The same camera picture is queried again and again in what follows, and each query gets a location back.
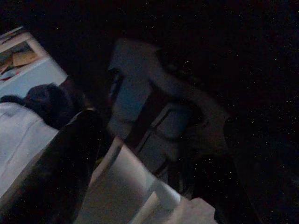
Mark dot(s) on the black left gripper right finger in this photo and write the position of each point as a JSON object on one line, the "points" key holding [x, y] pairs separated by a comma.
{"points": [[268, 177]]}

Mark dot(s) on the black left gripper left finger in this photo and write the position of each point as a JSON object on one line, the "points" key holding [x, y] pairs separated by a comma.
{"points": [[51, 175]]}

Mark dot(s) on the white cloth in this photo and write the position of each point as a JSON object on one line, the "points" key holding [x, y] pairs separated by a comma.
{"points": [[18, 140]]}

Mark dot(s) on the black and white garment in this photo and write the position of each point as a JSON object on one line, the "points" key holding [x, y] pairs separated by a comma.
{"points": [[49, 105]]}

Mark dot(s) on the light blue plastic chair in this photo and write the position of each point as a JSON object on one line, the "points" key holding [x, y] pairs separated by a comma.
{"points": [[130, 93]]}

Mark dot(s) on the white laundry basket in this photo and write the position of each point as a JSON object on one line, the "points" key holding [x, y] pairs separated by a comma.
{"points": [[121, 182]]}

